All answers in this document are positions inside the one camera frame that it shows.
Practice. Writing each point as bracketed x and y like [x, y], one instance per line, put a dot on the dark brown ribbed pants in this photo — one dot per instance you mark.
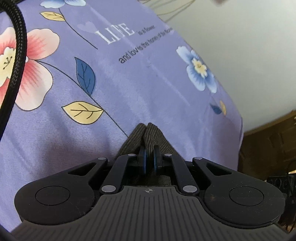
[148, 136]

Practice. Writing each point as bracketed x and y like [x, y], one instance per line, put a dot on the purple floral bed sheet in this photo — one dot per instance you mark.
[94, 71]

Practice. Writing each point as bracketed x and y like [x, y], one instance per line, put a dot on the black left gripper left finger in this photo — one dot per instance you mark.
[138, 159]

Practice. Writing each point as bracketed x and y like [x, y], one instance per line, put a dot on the dark wooden cabinet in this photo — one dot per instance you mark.
[268, 153]

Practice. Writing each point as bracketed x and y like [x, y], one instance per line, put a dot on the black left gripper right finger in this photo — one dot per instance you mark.
[161, 163]

